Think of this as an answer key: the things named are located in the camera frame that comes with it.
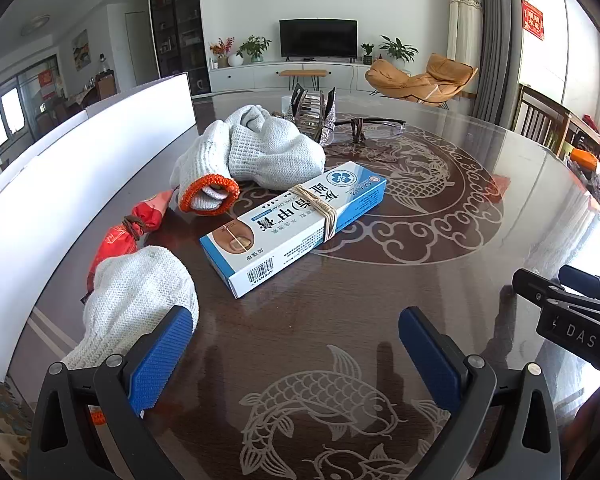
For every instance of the black television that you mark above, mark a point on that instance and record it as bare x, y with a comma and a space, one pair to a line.
318, 37

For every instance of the red flowers in vase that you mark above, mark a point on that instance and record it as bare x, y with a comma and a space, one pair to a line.
221, 49

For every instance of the large leafy potted plant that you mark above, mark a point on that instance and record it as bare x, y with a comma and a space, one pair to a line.
397, 50

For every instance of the dark glass display cabinet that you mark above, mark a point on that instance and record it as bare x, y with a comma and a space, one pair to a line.
180, 25

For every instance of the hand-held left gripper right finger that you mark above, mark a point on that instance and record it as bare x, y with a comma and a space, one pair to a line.
430, 355

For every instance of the water bottle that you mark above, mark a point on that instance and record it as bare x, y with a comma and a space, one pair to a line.
104, 64

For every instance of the white knit glove orange cuff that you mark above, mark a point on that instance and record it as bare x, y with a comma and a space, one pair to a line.
135, 290
200, 160
280, 155

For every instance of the patterned cloth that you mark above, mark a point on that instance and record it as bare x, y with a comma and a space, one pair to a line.
2, 435

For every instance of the blue white medicine box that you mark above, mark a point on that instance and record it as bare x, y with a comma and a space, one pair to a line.
290, 225

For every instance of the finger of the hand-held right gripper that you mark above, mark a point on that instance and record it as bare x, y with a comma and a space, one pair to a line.
587, 280
532, 285

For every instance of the red door poster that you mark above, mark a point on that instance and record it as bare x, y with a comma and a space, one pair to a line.
46, 85

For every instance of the round ceiling light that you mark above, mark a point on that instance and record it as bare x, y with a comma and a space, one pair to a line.
36, 25

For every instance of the window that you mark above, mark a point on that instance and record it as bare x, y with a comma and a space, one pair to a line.
5, 117

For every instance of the framed wall painting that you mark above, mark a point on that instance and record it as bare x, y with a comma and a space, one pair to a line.
81, 50

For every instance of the wooden bench hairpin legs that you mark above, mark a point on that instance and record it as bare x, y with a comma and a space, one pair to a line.
302, 72

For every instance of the white foam board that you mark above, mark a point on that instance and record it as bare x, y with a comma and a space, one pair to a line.
80, 160

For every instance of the red orange pouch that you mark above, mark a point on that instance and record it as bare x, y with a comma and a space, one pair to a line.
115, 245

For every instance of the round white vase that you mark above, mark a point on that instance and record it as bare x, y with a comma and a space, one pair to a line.
235, 60

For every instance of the brown dining chair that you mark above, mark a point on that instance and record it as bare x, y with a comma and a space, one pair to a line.
106, 86

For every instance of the orange box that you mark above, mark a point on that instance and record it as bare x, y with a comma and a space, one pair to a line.
585, 159

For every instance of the floral covered standing air conditioner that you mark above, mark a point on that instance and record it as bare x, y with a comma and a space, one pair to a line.
465, 35

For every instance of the grey curtain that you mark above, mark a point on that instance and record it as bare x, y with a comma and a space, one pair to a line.
492, 40

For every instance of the red wall decoration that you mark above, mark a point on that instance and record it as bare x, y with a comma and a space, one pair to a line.
532, 19

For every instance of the clear plastic box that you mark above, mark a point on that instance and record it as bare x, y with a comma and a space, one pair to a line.
284, 104

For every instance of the white television cabinet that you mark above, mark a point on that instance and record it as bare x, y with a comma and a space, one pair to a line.
245, 77

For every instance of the green potted plant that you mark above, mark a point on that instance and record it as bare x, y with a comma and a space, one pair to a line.
254, 47

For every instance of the rhinestone hair claw clip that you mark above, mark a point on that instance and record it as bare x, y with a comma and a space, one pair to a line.
305, 102

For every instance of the orange lounge chair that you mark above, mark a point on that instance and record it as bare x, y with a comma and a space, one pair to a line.
410, 82

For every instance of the clear frame glasses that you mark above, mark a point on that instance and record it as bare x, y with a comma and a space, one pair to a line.
358, 129

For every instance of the dark wooden chair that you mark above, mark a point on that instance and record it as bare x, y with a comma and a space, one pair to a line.
535, 120

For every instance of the small potted plant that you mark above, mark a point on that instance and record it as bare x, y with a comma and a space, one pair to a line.
367, 52

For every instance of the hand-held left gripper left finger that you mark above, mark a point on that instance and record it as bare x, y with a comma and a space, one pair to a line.
162, 355

